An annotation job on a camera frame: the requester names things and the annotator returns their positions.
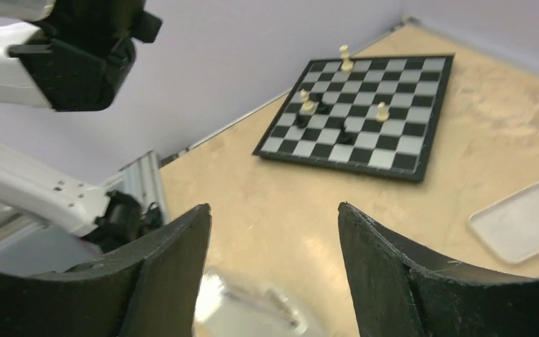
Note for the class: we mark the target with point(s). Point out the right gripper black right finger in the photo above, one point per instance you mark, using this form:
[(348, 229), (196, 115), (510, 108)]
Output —
[(402, 288)]

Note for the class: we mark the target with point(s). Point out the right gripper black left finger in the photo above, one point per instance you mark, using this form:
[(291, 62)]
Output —
[(148, 287)]

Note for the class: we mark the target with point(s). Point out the white phone case with phone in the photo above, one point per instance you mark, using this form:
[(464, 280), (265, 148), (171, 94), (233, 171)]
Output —
[(509, 228)]

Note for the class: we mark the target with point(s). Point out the grey tapered block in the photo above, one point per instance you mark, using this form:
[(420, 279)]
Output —
[(232, 305)]

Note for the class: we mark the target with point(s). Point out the black chess pawn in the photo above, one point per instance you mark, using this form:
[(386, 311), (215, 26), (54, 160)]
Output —
[(302, 120), (345, 137), (322, 107)]

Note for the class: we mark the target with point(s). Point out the black white chessboard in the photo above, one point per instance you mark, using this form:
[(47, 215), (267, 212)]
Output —
[(413, 87)]

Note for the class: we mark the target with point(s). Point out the white chess pawn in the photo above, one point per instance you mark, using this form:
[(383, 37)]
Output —
[(307, 104), (347, 65), (383, 112)]

